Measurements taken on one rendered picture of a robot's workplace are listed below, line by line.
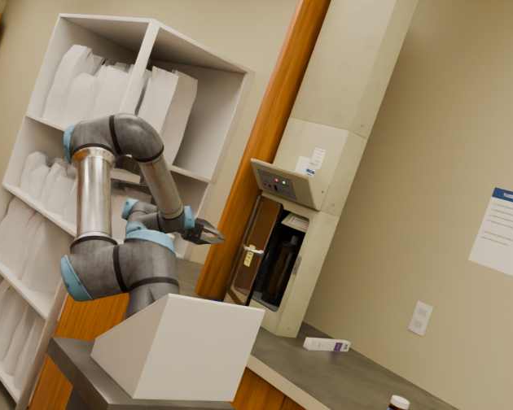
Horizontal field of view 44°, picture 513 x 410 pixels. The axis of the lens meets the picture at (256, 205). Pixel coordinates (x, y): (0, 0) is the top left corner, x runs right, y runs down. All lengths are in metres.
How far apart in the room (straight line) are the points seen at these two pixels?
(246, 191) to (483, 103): 0.95
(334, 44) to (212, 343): 1.41
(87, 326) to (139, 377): 1.46
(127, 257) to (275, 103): 1.19
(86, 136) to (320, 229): 0.93
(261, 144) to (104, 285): 1.16
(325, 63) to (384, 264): 0.82
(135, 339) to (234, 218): 1.21
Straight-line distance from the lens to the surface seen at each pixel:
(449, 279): 2.39
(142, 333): 1.33
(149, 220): 2.02
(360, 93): 2.27
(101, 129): 1.74
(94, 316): 2.73
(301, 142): 2.38
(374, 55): 2.30
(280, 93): 2.49
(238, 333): 1.42
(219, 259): 2.48
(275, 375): 1.85
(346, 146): 2.25
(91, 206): 1.61
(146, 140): 1.74
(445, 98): 2.60
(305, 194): 2.20
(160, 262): 1.46
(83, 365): 1.42
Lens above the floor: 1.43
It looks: 2 degrees down
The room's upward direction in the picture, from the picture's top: 20 degrees clockwise
